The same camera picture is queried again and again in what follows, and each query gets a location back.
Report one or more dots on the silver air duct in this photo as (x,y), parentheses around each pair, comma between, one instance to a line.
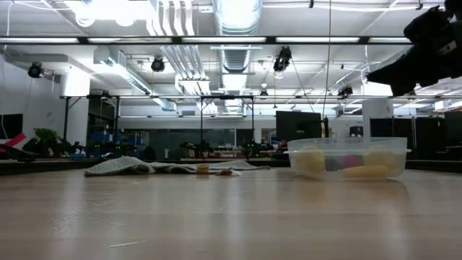
(234,57)

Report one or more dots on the small pale cup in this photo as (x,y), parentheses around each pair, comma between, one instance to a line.
(203,168)

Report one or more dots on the black background gantry frame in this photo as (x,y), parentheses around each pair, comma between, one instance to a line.
(226,97)

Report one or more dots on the black ceiling-hung camera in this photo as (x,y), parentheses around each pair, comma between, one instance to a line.
(282,59)
(344,90)
(35,70)
(157,64)

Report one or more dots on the black monitor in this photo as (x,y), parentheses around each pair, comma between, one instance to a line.
(297,124)

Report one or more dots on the dark blackberry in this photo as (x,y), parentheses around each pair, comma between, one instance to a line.
(332,164)

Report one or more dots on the black partition panels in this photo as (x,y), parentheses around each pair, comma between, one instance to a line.
(415,137)

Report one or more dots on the red object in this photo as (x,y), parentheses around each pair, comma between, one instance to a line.
(12,140)

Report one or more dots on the small black box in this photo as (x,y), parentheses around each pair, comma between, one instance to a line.
(356,130)

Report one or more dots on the black background robot arm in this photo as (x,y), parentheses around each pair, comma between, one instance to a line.
(252,148)
(198,147)

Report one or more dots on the dark wall screen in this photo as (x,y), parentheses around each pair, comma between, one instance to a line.
(11,125)

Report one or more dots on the red strawberry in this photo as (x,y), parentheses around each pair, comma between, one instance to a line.
(352,161)

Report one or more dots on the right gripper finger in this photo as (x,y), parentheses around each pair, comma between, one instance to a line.
(397,76)

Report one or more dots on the grey knitted cloth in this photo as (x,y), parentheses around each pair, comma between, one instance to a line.
(119,165)

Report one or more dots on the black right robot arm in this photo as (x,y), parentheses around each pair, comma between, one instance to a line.
(457,36)

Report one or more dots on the white column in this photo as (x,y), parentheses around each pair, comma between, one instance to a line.
(377,115)

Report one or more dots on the small yellow banana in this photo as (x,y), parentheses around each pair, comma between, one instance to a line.
(364,170)

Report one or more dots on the green potted plant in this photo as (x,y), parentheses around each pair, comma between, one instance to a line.
(47,135)

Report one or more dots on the clear plastic tupperware container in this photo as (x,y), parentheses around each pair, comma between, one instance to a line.
(361,151)

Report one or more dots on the yellow lemon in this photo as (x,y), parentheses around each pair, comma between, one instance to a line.
(310,160)
(379,156)

